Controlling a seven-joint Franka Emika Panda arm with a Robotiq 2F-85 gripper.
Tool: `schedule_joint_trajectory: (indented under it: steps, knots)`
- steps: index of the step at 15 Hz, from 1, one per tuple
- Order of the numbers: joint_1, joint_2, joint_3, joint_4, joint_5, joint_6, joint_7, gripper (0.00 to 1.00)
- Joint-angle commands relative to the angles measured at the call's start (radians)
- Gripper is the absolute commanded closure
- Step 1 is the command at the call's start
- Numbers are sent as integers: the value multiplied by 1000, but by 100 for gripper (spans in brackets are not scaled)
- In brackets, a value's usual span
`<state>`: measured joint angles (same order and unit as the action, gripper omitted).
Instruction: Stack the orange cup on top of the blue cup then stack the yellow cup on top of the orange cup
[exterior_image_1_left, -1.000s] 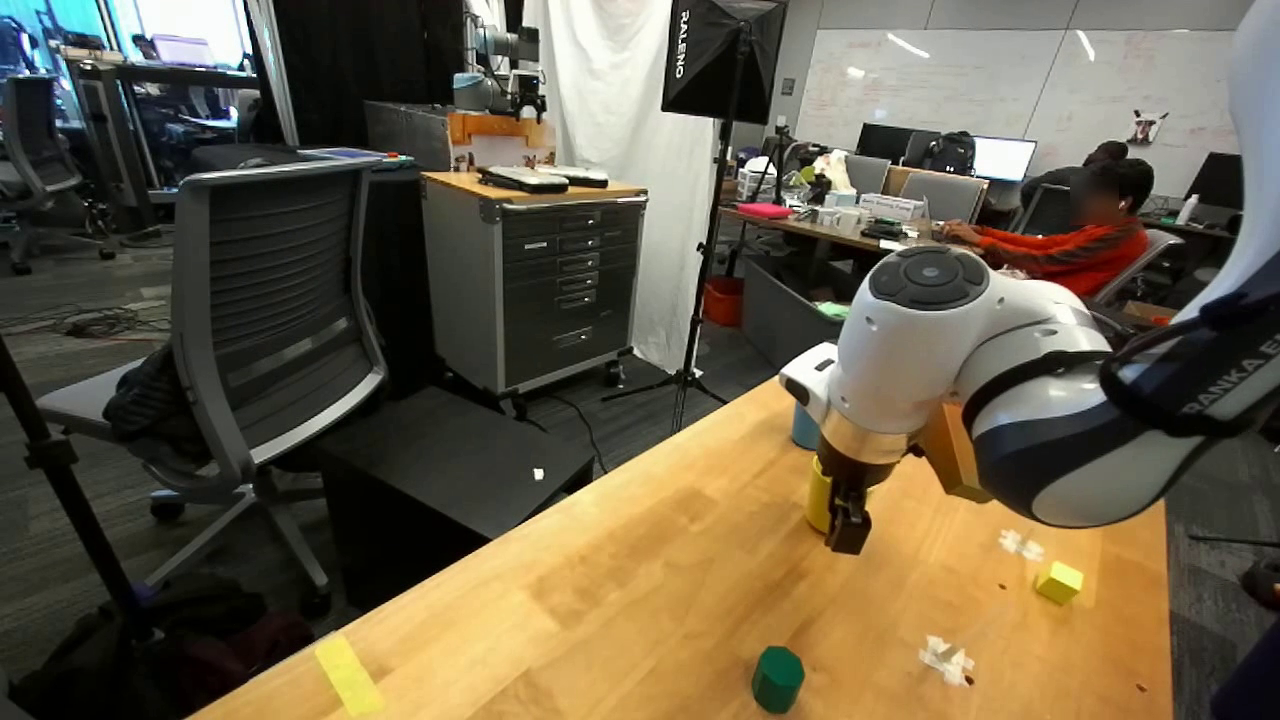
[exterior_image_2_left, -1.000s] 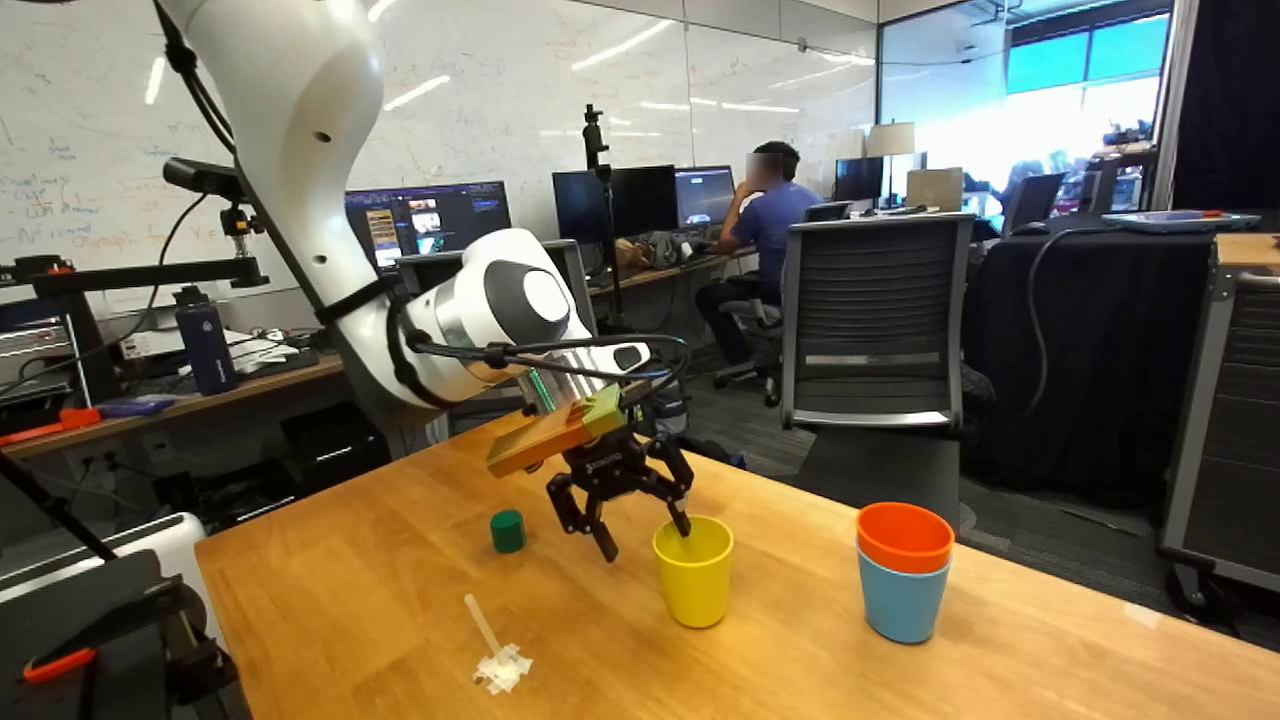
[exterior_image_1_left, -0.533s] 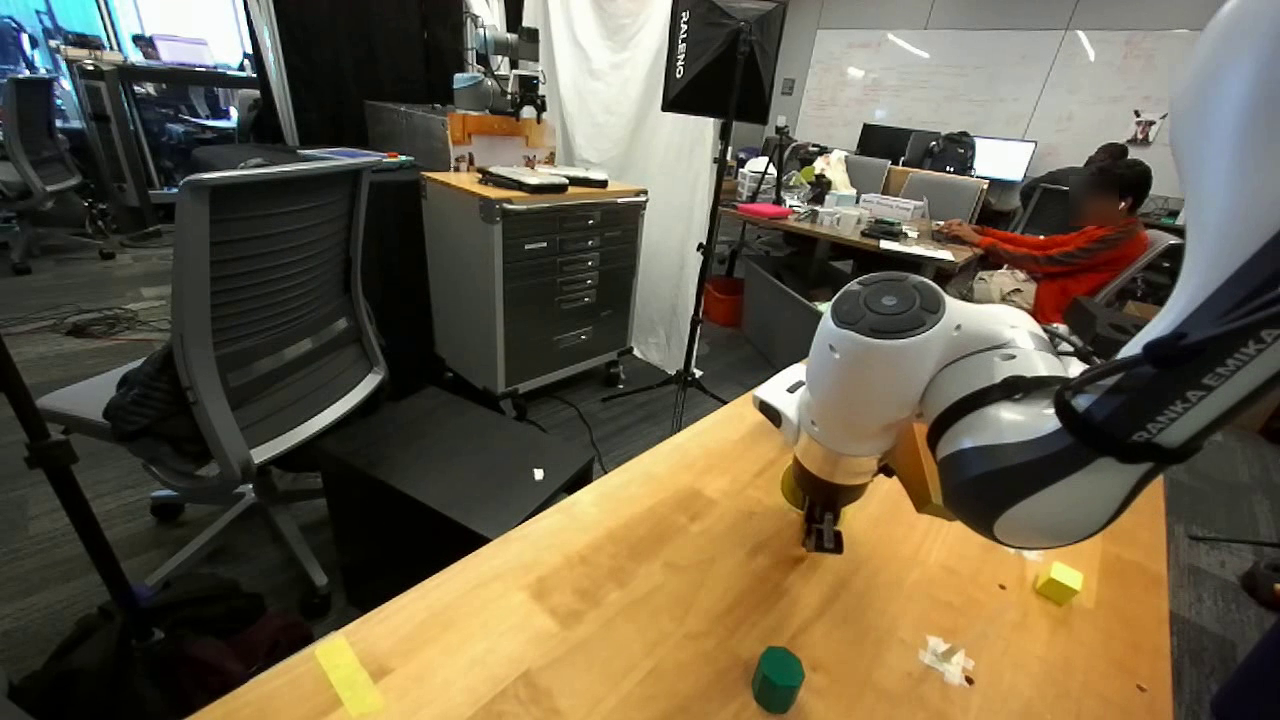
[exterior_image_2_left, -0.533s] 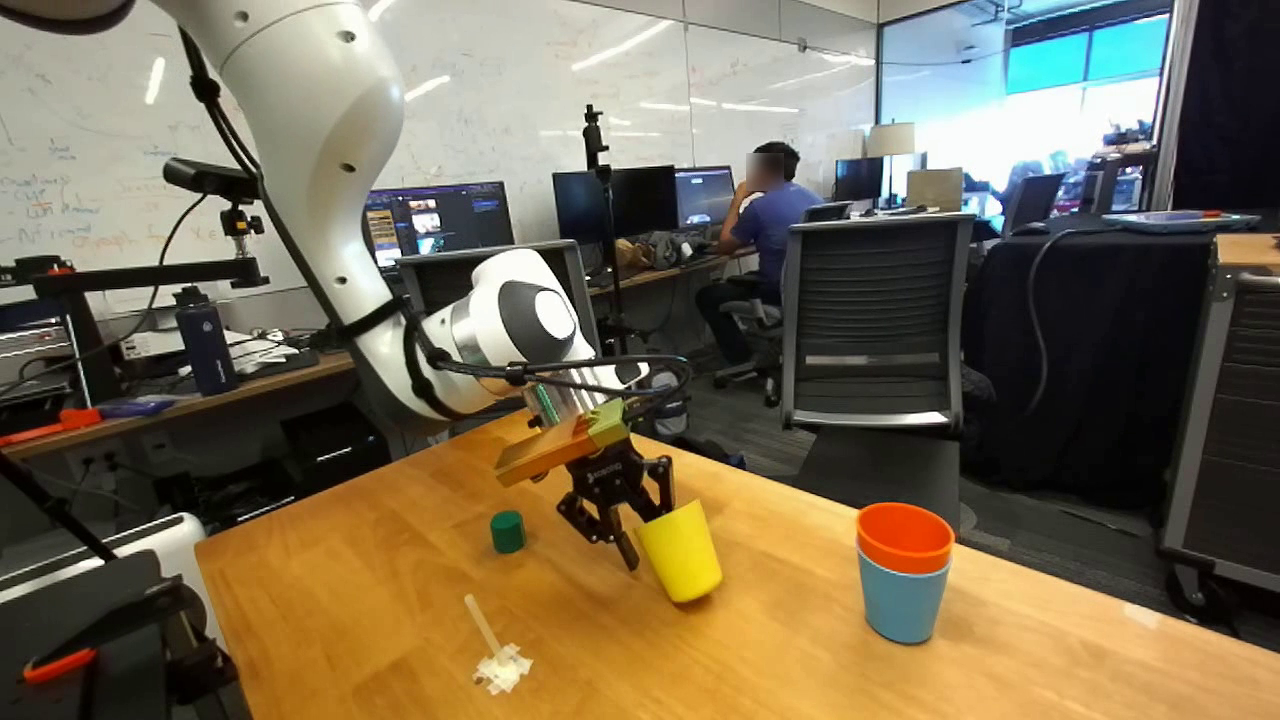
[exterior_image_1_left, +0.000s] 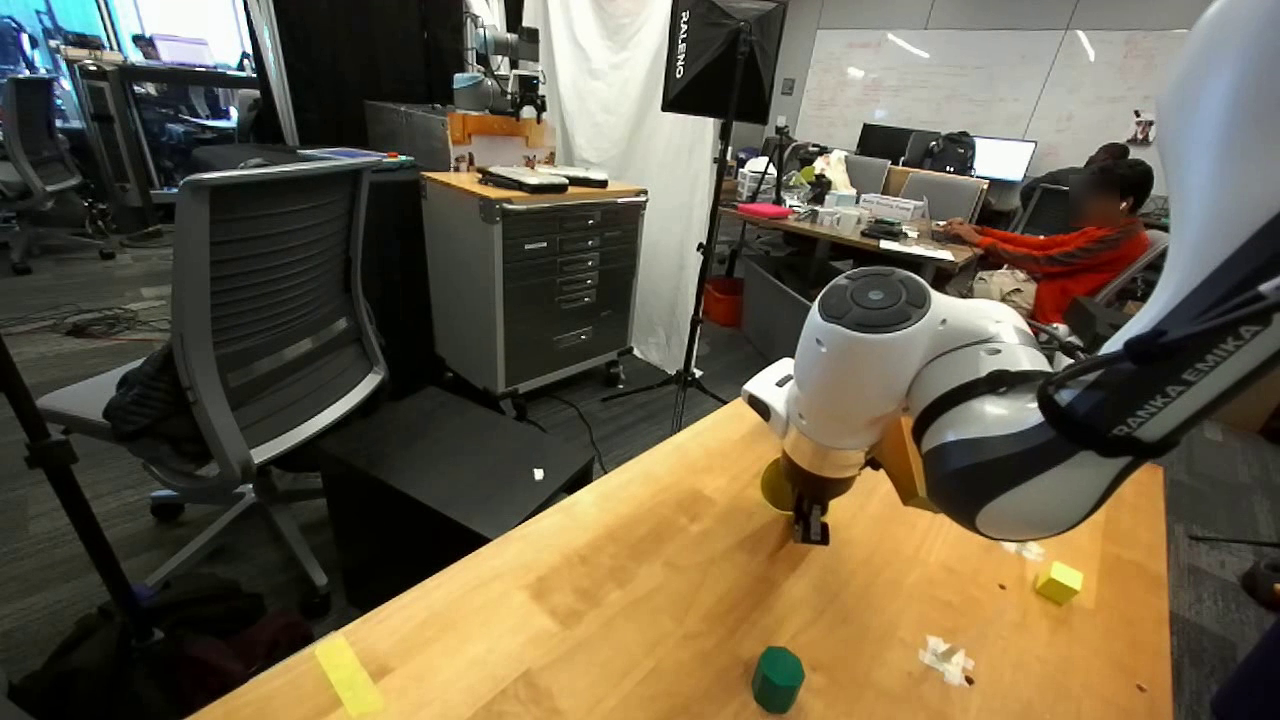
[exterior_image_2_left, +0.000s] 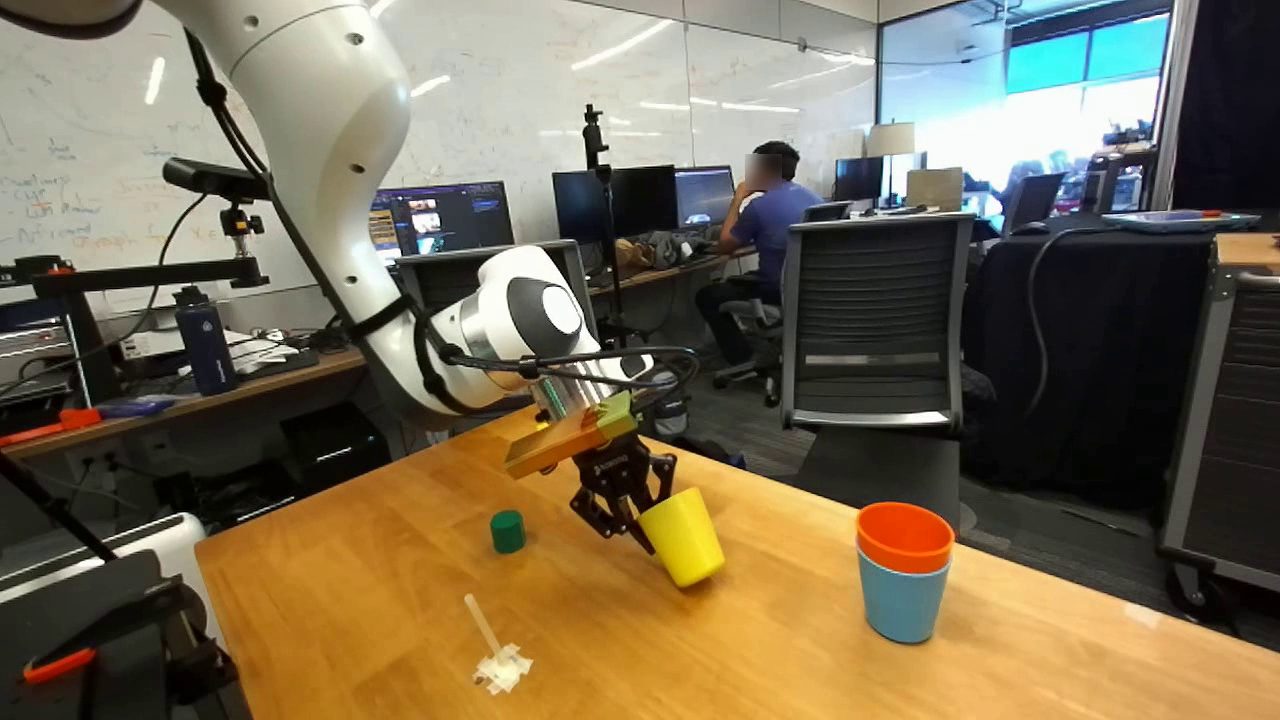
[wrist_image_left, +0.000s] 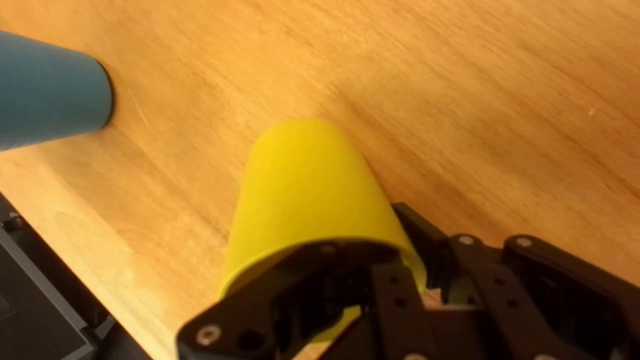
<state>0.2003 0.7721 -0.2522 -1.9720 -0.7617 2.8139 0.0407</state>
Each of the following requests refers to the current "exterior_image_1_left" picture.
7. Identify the grey mesh office chair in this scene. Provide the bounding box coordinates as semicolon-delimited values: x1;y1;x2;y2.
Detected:
36;147;420;606

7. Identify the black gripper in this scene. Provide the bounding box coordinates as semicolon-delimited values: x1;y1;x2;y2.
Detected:
783;455;856;549

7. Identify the small yellow block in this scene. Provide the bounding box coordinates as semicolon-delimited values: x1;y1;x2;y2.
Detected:
1034;560;1090;614

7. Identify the grey padded chair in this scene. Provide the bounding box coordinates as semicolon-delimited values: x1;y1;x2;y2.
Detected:
904;169;993;229

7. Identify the green cylinder block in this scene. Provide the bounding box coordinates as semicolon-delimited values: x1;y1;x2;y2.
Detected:
748;643;809;715

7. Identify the red bucket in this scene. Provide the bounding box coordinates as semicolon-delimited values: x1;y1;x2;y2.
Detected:
701;272;748;331

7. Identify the flat black device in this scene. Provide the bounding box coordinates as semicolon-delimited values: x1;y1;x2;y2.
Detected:
476;159;614;196

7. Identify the white curtain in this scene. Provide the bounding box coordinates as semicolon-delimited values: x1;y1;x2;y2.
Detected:
536;0;724;376

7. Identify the black softbox light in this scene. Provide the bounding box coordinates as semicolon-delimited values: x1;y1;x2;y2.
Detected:
660;0;791;130

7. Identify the grey drawer cabinet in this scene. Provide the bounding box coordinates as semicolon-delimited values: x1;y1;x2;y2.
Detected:
420;169;654;400

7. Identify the computer monitor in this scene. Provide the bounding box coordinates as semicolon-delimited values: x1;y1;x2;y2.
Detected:
974;134;1040;187

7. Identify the yellow tape strip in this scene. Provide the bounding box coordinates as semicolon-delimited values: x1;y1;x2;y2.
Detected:
311;631;389;720

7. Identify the cluttered background desk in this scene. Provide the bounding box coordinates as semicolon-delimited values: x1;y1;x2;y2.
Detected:
724;184;993;316

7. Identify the black low box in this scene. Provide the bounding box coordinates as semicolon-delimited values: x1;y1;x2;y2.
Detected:
318;384;600;606

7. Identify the black tripod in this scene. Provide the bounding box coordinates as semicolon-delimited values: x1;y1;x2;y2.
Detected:
0;335;166;643

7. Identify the white plastic stick piece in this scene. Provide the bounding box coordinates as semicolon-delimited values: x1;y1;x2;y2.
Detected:
918;631;980;693

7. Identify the black light stand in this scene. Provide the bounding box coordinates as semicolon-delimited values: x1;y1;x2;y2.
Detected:
605;118;753;406

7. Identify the dark office chair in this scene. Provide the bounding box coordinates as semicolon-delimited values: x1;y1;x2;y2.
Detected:
0;73;122;278

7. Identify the person in orange shirt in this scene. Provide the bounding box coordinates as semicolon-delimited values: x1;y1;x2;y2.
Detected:
947;141;1159;330

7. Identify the black floor bag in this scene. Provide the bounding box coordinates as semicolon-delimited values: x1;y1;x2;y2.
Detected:
12;575;326;720

